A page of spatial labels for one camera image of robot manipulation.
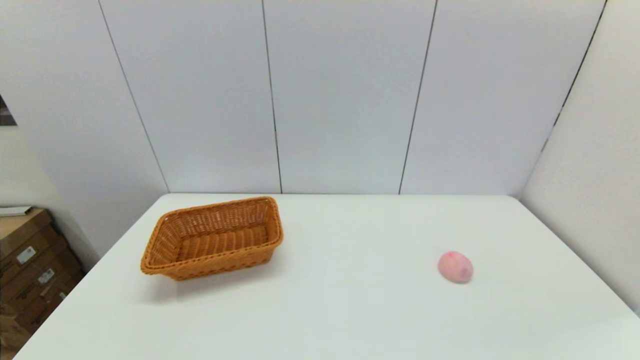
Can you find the pink toy peach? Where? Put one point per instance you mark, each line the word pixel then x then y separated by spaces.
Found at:
pixel 455 267

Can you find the orange woven wicker basket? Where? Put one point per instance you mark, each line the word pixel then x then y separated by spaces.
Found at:
pixel 220 247

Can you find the brown cardboard box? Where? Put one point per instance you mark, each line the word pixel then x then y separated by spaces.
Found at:
pixel 55 267
pixel 20 235
pixel 37 305
pixel 10 332

